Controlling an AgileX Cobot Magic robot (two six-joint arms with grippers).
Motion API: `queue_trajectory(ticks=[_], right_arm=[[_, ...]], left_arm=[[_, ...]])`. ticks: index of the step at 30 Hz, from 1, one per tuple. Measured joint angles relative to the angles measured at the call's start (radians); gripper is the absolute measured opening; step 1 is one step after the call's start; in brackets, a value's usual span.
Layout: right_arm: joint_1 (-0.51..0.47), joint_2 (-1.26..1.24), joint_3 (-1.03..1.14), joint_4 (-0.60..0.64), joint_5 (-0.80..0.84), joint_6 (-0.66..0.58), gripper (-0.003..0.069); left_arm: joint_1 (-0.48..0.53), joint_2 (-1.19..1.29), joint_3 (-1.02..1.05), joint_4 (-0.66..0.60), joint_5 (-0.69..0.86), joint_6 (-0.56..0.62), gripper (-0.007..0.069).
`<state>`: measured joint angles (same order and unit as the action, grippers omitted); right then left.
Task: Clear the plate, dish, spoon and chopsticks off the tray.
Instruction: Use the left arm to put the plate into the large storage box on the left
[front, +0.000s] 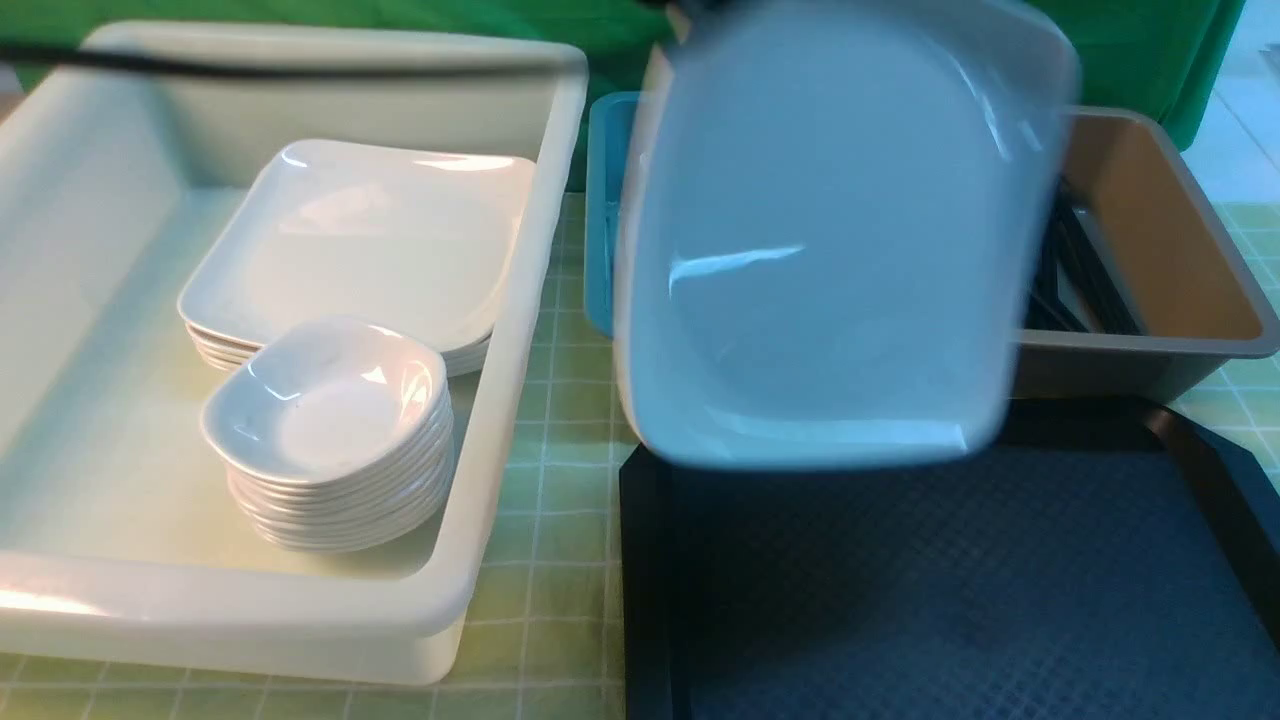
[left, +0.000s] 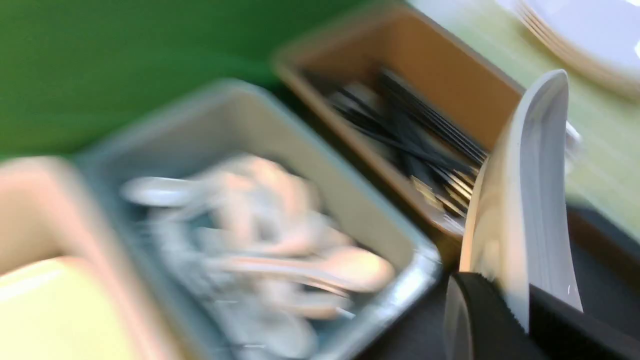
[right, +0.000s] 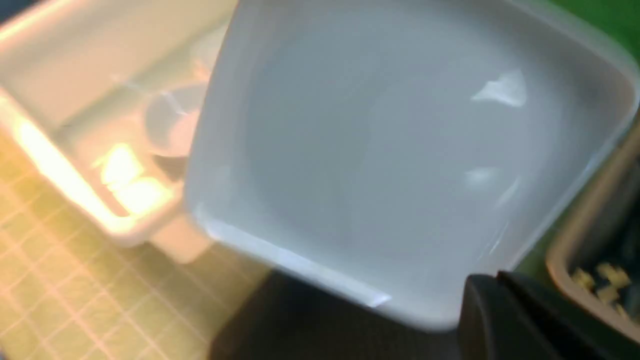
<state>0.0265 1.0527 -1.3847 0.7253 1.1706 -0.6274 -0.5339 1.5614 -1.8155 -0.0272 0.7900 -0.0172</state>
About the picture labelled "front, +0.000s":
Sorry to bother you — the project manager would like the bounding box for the large white rice plate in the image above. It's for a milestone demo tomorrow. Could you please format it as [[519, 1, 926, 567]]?
[[612, 1, 1080, 470]]

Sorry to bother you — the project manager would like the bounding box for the teal plastic bin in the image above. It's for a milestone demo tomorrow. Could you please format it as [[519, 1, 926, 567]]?
[[582, 92, 641, 338]]

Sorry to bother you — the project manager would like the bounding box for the stack of white square plates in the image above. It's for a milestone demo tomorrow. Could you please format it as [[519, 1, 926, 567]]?
[[177, 138, 536, 375]]

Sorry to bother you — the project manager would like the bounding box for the green checked tablecloth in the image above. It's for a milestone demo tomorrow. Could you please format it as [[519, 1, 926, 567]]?
[[0, 193, 1280, 720]]

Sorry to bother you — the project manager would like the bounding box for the stack of white small bowls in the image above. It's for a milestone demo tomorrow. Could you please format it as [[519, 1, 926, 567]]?
[[201, 318, 457, 553]]

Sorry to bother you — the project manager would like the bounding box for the pile of black chopsticks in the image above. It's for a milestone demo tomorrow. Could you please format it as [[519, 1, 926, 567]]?
[[1023, 176, 1147, 336]]

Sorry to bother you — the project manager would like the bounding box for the grey brown plastic bin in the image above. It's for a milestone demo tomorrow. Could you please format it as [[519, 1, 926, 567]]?
[[1012, 108, 1277, 404]]

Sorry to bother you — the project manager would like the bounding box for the black serving tray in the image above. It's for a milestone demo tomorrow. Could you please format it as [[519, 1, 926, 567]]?
[[620, 398, 1279, 719]]

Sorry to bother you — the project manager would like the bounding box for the large white plastic tub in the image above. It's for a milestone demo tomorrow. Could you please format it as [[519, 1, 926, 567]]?
[[3, 20, 588, 685]]

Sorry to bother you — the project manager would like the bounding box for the green backdrop cloth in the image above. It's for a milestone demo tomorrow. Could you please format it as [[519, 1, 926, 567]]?
[[1, 1, 1244, 149]]

